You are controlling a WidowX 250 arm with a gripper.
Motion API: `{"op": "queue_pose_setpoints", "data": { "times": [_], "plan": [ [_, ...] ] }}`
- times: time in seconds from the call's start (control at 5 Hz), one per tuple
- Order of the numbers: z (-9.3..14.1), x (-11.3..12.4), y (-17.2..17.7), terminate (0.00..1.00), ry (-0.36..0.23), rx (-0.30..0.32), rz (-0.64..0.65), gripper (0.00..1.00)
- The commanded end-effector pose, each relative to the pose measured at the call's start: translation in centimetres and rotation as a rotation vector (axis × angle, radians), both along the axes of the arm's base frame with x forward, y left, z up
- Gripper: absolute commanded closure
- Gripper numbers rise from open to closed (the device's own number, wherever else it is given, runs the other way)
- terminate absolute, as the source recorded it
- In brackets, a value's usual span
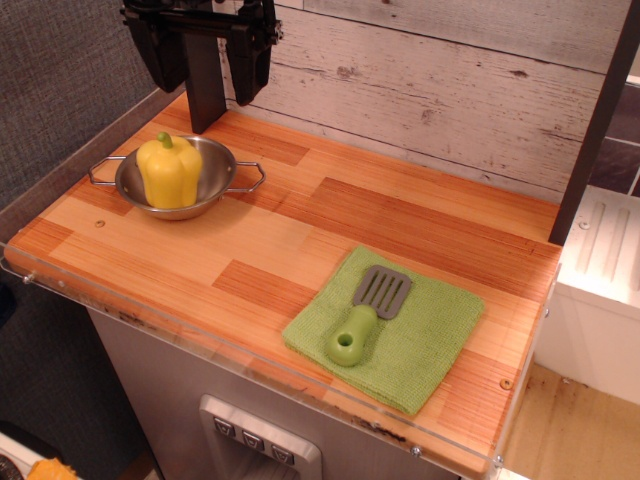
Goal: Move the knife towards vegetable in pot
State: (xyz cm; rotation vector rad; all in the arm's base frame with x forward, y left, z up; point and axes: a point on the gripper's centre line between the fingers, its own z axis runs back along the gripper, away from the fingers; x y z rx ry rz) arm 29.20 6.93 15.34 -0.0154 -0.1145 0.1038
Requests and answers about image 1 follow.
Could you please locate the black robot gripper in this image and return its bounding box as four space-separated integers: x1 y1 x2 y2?
121 1 283 106

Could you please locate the green handled grey spatula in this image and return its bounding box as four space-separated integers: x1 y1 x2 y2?
326 265 413 367

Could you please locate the small steel pot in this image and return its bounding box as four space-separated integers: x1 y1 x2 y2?
89 132 266 221

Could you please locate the yellow toy bell pepper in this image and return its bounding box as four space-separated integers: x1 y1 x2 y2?
136 132 203 209

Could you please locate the green woven cloth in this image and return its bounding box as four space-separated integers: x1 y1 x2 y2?
283 246 485 415

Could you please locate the grey toy fridge cabinet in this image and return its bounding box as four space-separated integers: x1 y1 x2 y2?
90 312 455 479

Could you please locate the silver dispenser button panel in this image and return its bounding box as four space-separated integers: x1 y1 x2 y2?
199 395 323 479

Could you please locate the clear acrylic edge guard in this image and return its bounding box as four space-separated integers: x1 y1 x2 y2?
6 236 560 479

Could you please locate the orange object at corner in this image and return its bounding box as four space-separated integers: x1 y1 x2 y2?
26 458 79 480

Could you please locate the white toy sink unit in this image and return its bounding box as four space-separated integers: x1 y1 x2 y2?
535 187 639 403

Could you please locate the dark left upright post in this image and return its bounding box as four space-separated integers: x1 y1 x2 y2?
184 34 227 134

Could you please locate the dark upright post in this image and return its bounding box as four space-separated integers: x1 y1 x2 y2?
548 0 639 246
184 34 227 134

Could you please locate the dark right upright post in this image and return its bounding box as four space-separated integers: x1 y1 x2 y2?
548 0 639 246

